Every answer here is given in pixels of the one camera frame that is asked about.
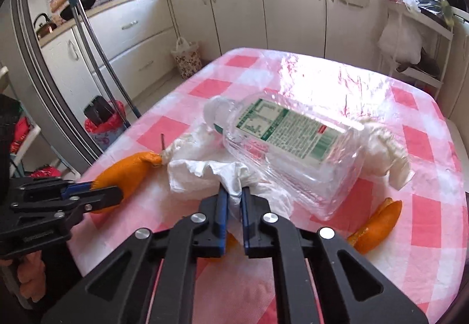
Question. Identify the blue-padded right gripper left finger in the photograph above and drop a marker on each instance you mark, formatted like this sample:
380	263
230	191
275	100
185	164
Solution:
220	220

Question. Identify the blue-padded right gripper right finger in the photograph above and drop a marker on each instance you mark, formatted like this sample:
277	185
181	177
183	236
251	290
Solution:
245	211

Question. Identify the white tissue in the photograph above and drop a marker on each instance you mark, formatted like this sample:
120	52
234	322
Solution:
197	165
385	156

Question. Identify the person's left hand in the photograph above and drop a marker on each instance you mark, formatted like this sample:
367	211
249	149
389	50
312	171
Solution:
31	276

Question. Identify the clear plastic bottle green label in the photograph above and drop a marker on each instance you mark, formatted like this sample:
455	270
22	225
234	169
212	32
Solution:
314	155

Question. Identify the floral bin with red bag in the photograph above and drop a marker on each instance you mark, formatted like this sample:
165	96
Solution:
103	123

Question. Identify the red white checkered tablecloth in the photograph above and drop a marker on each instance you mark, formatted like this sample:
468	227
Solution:
423	256

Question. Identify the small orange peel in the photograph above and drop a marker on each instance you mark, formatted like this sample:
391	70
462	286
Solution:
377	227

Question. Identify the white crumpled tissue on table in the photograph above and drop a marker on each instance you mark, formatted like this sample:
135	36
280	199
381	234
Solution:
385	156

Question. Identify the copper kettle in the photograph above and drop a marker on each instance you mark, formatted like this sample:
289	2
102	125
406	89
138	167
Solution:
47	26

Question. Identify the white plastic bag on shelf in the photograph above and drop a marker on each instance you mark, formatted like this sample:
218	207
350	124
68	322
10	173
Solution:
401	39

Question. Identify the white wire rack shelf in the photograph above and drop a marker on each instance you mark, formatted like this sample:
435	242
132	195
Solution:
435	21

